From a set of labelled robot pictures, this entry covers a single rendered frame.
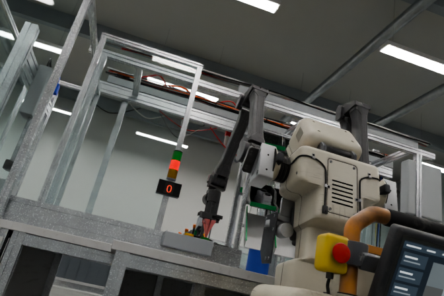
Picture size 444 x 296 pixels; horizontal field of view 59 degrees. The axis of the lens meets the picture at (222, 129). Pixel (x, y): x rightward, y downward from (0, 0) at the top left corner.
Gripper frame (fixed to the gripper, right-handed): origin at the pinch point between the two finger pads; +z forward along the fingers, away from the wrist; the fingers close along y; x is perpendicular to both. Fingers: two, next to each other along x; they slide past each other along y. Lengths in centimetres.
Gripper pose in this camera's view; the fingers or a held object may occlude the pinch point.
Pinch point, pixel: (205, 235)
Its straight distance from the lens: 172.4
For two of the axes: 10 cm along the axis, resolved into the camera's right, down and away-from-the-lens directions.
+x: 2.6, -3.2, -9.1
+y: -9.5, -2.7, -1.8
